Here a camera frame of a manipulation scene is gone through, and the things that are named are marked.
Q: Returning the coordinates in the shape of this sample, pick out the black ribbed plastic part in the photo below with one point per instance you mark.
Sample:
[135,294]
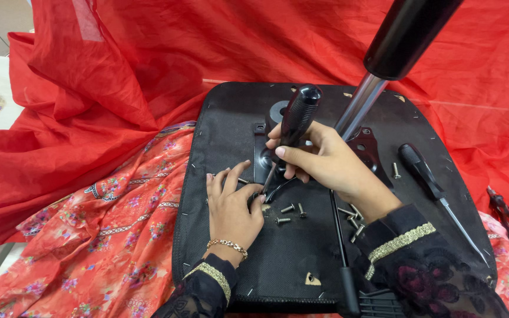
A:
[380,305]

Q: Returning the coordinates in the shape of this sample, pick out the red sheer cloth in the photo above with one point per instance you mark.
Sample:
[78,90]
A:
[104,88]

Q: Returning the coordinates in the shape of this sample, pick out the person's right hand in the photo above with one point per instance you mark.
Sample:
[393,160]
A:
[338,168]

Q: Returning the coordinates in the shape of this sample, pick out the black chair adjustment lever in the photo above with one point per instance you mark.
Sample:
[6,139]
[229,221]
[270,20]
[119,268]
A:
[349,287]

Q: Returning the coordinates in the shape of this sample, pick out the orange floral garment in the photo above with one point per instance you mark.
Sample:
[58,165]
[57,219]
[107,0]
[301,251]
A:
[104,247]

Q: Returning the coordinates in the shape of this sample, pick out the black and chrome gas lift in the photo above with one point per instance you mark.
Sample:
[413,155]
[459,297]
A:
[407,35]

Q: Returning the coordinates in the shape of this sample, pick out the black upturned chair seat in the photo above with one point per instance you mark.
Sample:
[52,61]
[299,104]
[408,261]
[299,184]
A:
[298,251]

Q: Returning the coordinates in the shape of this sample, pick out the person's left hand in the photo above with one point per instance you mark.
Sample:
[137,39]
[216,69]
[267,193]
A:
[232,212]

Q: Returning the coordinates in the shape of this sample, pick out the black metal mounting plate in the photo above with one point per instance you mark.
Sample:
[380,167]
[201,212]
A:
[368,150]

